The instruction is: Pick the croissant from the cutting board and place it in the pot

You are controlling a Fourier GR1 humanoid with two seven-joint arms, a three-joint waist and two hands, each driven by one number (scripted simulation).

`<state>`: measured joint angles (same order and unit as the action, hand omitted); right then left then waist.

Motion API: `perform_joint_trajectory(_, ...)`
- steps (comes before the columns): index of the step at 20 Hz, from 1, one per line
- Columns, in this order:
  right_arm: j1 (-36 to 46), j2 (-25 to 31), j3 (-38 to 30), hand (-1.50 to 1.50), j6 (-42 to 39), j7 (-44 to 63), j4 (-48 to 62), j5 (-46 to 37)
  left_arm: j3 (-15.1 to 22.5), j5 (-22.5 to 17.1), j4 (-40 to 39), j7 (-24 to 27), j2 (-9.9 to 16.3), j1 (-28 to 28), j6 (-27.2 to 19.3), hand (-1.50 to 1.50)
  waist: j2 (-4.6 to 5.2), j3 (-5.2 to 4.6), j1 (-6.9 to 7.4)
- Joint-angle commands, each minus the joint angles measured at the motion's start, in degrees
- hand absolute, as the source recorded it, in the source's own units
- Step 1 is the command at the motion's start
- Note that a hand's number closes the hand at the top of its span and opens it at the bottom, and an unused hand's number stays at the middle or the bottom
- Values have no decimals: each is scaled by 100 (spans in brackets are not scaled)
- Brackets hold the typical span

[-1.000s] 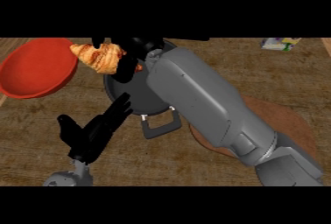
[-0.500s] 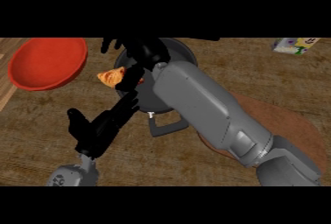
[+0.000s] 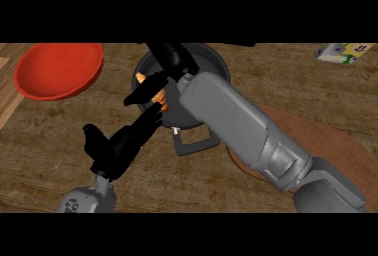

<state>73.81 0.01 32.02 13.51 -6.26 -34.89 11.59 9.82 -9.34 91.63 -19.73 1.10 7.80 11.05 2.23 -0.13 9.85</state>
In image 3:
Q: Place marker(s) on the red bowl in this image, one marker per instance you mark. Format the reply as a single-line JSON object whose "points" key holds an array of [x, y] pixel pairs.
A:
{"points": [[57, 70]]}

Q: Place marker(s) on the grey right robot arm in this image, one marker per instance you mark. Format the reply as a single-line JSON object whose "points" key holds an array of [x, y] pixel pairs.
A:
{"points": [[246, 126]]}

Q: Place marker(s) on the orange croissant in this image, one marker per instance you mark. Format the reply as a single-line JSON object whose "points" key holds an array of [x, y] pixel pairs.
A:
{"points": [[162, 99]]}

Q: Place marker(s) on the dark grey pot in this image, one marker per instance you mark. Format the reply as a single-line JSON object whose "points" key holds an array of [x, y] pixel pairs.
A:
{"points": [[207, 60]]}

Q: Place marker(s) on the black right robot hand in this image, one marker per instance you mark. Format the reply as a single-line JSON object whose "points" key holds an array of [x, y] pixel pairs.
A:
{"points": [[170, 56]]}

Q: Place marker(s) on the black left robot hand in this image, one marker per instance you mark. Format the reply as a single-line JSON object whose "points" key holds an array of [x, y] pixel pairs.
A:
{"points": [[123, 146]]}

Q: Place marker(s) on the brown round cutting board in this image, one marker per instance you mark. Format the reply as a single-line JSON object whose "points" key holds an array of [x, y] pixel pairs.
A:
{"points": [[334, 143]]}

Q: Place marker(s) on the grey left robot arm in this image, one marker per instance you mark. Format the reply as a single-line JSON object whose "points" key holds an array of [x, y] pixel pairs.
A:
{"points": [[89, 200]]}

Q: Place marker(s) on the pale printed carton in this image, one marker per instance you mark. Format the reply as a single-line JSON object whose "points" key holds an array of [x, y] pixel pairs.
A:
{"points": [[342, 52]]}

